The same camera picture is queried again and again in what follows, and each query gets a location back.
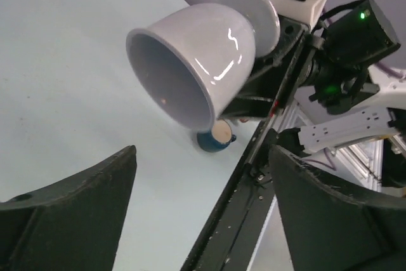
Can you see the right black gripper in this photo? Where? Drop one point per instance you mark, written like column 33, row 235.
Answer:
column 333, row 58

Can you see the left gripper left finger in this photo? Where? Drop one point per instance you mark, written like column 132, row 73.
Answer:
column 73, row 224

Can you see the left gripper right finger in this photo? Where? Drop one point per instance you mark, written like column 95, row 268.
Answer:
column 333, row 224

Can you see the blue mug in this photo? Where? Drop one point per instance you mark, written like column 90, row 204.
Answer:
column 218, row 138

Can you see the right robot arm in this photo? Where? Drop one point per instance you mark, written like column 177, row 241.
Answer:
column 381, row 115

